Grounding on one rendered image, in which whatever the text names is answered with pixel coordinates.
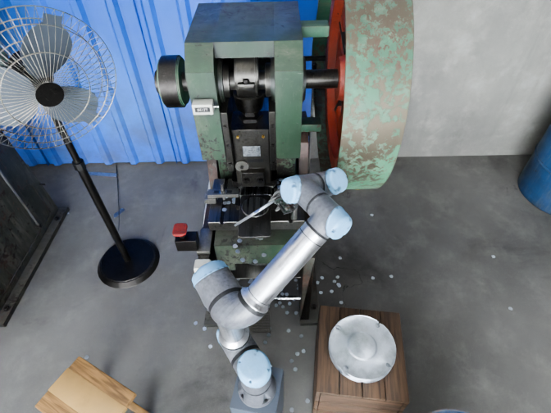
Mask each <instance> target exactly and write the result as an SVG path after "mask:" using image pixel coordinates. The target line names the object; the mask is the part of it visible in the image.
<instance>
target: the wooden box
mask: <svg viewBox="0 0 551 413"><path fill-rule="evenodd" d="M351 315H366V316H369V317H371V318H373V319H375V320H377V321H378V322H379V323H378V324H382V325H384V326H385V327H386V328H387V330H388V331H390V333H391V335H392V336H393V338H394V342H395V345H396V359H395V363H394V365H393V366H392V369H391V370H390V372H389V373H388V374H387V375H386V376H385V377H384V378H383V379H381V380H379V381H376V382H374V383H363V382H361V383H359V382H355V381H353V380H351V379H348V378H347V377H345V376H344V375H342V374H341V373H340V372H339V371H338V370H337V369H336V367H335V366H334V364H333V362H332V360H331V359H330V354H329V338H330V333H331V331H332V329H333V328H334V327H335V325H336V324H337V323H338V322H339V321H340V320H342V319H343V318H345V317H347V316H351ZM408 403H409V395H408V381H407V373H406V366H405V359H404V351H403V337H402V330H401V323H400V315H399V313H396V312H387V311H370V310H362V309H360V310H359V309H353V308H344V307H340V308H339V307H336V306H320V310H319V316H318V323H317V329H316V348H315V365H314V383H313V401H312V413H402V412H403V410H404V409H405V408H406V406H407V405H408Z"/></svg>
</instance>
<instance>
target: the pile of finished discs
mask: <svg viewBox="0 0 551 413"><path fill-rule="evenodd" d="M378 323H379V322H378V321H377V320H375V319H373V318H371V317H369V316H366V315H351V316H347V317H345V318H343V319H342V320H340V321H339V322H338V323H337V324H336V325H335V327H334V328H333V329H332V331H331V333H330V338H329V354H330V359H331V360H332V362H333V364H334V366H335V367H336V369H337V370H338V371H339V372H340V373H341V374H342V375H344V376H345V377H347V378H348V379H351V380H353V381H355V382H359V383H361V382H363V383H365V384H368V383H374V382H376V381H379V380H381V379H383V378H384V377H385V376H386V375H387V374H388V373H389V372H390V370H391V369H392V366H393V365H394V363H395V359H396V345H395V342H394V338H393V336H392V335H391V333H390V331H388V330H387V328H386V327H385V326H384V325H383V324H378Z"/></svg>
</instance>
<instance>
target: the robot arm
mask: <svg viewBox="0 0 551 413"><path fill-rule="evenodd" d="M347 186H348V180H347V175H346V174H345V173H344V171H343V170H341V169H340V168H332V169H328V170H326V171H322V172H316V173H311V174H305V175H294V176H290V177H287V178H285V179H283V181H282V182H281V185H280V186H279V187H278V189H277V190H276V191H275V192H274V194H273V196H272V198H271V199H270V200H269V202H270V201H273V200H274V199H275V200H274V201H275V202H274V203H275V204H276V205H278V207H277V208H276V209H275V211H278V210H279V209H281V210H282V212H283V213H284V215H285V214H289V213H291V212H293V211H294V210H295V209H296V208H297V207H298V206H299V205H300V206H301V207H302V209H304V210H305V212H307V213H308V214H309V215H310V217H309V218H308V219H307V221H305V223H304V224H303V225H302V226H301V227H300V228H299V230H298V231H297V232H296V233H295V234H294V236H293V237H292V238H291V239H290V240H289V241H288V242H287V243H286V244H285V245H284V246H283V247H282V248H281V250H280V251H279V252H278V253H277V254H276V255H275V257H274V258H273V259H272V260H271V261H270V263H269V264H268V265H267V266H266V267H265V268H264V270H263V271H262V272H261V273H260V274H259V275H258V277H257V278H256V279H255V280H254V281H253V282H252V283H251V284H250V285H249V286H248V287H243V288H241V286H240V285H239V283H238V281H237V280H236V278H235V277H234V276H233V274H232V273H231V271H230V269H229V266H227V265H226V263H225V262H224V261H220V260H217V261H210V262H208V263H206V264H204V265H202V266H201V267H200V268H198V269H197V271H196V272H195V273H194V275H193V278H192V282H193V284H194V287H195V288H196V290H197V292H198V294H199V296H200V297H201V299H202V302H203V305H204V306H205V308H206V309H207V310H208V311H209V313H210V315H211V317H212V318H213V319H214V321H215V322H216V323H217V325H218V327H219V329H218V330H217V332H216V336H217V340H218V342H219V344H220V345H221V346H222V348H223V350H224V352H225V354H226V355H227V357H228V359H229V360H230V363H231V365H232V366H233V367H234V369H235V372H236V374H237V375H238V376H239V382H238V392H239V397H240V399H241V400H242V402H243V403H244V404H245V405H247V406H249V407H252V408H262V407H264V406H266V405H268V404H269V403H270V402H271V401H272V400H273V398H274V396H275V394H276V379H275V377H274V375H273V374H272V373H271V363H270V361H269V359H268V357H267V356H266V354H265V353H263V352H262V351H261V350H260V349H259V347H258V345H257V344H256V343H255V341H254V339H253V337H252V335H251V334H250V331H249V326H250V325H253V324H255V323H256V322H258V321H259V320H260V319H261V318H262V317H263V316H264V315H265V314H266V313H267V312H268V305H269V304H270V303H271V302H272V301H273V300H274V298H275V297H276V296H277V295H278V294H279V293H280V292H281V291H282V289H283V288H284V287H285V286H286V285H287V284H288V283H289V281H290V280H291V279H292V278H293V277H294V276H295V275H296V274H297V273H298V272H299V271H300V270H301V269H302V268H303V267H304V265H305V264H306V263H307V262H308V261H309V260H310V259H311V258H312V256H313V255H314V254H315V253H316V252H317V251H318V250H319V248H320V247H321V246H322V245H323V244H324V243H325V242H326V240H327V239H328V238H332V239H339V238H342V236H343V235H345V234H346V233H347V232H348V231H349V230H350V228H351V226H352V219H351V217H350V216H349V215H348V213H347V212H346V211H345V210H344V209H343V207H341V206H339V205H338V204H337V203H336V202H335V201H334V200H333V199H332V198H331V197H330V196H332V195H337V194H339V193H342V192H343V191H344V190H345V189H346V188H347Z"/></svg>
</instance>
